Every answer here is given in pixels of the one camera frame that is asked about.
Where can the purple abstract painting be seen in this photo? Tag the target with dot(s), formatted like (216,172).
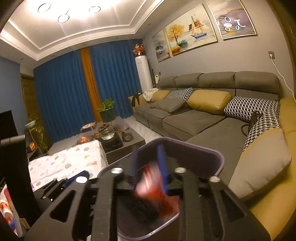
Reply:
(231,18)

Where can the red snack wrapper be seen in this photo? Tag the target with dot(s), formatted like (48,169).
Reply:
(151,188)

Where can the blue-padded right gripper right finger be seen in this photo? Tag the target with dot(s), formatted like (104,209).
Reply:
(163,167)

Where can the white standing air conditioner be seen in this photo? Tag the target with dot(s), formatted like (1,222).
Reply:
(143,73)

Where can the wall socket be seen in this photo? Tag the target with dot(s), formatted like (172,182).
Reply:
(271,55)

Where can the dark coffee table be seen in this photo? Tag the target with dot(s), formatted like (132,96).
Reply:
(123,143)

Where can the plant on stand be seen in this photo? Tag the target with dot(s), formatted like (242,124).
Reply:
(36,130)

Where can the small landscape painting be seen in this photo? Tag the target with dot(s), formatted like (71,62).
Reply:
(161,46)

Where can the houndstooth cushion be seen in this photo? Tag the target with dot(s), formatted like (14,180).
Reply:
(269,120)

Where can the far patterned cushion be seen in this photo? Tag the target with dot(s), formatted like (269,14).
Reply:
(181,94)

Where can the black television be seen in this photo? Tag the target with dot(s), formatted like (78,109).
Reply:
(7,125)

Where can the ceiling ring lamp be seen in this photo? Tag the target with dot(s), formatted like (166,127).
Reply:
(63,11)

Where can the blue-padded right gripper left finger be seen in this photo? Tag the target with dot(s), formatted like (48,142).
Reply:
(133,169)

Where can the black white patterned cushion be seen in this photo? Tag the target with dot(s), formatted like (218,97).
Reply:
(242,108)

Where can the glass teapot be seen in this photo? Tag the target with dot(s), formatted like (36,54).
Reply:
(106,132)

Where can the far mustard cushion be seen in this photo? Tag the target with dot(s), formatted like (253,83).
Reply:
(160,95)

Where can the potted green plant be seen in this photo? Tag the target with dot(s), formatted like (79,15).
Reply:
(106,110)

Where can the mustard leather cushion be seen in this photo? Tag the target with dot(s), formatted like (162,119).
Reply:
(210,101)

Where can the grey fabric cushion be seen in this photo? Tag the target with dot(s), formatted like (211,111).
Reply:
(260,165)

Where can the orange curtain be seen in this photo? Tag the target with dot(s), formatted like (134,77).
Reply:
(91,83)

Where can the flower decoration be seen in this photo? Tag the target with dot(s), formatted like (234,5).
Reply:
(138,50)

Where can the blue curtain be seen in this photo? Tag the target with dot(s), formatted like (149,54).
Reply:
(62,93)

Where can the grey sectional sofa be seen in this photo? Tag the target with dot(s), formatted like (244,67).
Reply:
(274,208)

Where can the flat grey cushion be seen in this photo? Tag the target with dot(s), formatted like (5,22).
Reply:
(169,105)

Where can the sailboat painting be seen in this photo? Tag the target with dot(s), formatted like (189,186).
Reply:
(191,30)

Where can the patterned white tablecloth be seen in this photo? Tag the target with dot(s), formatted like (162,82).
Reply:
(89,157)

